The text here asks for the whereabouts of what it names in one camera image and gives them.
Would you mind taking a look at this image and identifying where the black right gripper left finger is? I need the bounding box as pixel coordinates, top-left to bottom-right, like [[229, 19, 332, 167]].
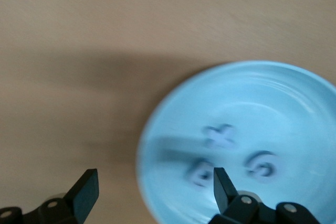
[[0, 168, 100, 224]]

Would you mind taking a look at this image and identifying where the blue plate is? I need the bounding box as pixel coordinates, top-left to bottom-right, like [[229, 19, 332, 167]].
[[136, 60, 336, 224]]

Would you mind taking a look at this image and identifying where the blue foam letter c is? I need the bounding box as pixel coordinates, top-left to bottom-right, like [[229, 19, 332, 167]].
[[244, 150, 279, 183]]

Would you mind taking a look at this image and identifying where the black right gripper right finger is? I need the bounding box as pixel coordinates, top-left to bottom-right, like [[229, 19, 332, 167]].
[[208, 167, 321, 224]]

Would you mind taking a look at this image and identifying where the blue foam letter a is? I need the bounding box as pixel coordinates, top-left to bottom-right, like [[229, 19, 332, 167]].
[[187, 159, 215, 188]]

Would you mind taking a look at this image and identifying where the blue foam letter x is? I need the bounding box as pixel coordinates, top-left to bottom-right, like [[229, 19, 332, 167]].
[[202, 124, 236, 150]]

